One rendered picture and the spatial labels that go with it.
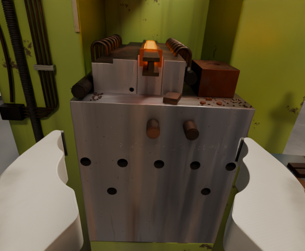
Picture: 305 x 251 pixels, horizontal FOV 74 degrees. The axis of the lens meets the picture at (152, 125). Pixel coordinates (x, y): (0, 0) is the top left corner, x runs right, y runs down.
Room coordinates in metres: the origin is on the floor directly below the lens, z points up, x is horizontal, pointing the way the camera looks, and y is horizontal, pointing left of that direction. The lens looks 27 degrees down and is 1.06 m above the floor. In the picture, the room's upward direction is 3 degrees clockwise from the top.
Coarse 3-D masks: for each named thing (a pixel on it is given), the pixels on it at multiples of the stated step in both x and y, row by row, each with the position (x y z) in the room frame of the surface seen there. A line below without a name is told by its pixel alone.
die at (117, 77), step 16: (128, 48) 0.63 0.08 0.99; (160, 48) 0.66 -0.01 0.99; (96, 64) 0.44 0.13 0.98; (112, 64) 0.44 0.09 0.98; (128, 64) 0.44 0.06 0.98; (176, 64) 0.44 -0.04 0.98; (96, 80) 0.44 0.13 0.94; (112, 80) 0.44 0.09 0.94; (128, 80) 0.44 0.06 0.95; (144, 80) 0.44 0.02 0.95; (160, 80) 0.44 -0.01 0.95; (176, 80) 0.44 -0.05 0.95
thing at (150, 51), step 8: (152, 40) 0.74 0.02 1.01; (144, 48) 0.44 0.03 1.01; (152, 48) 0.50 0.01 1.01; (144, 56) 0.34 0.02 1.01; (152, 56) 0.35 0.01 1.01; (160, 56) 0.43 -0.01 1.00; (144, 64) 0.40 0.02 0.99; (152, 64) 0.34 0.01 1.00; (160, 64) 0.43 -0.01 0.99; (144, 72) 0.34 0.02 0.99; (152, 72) 0.34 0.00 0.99
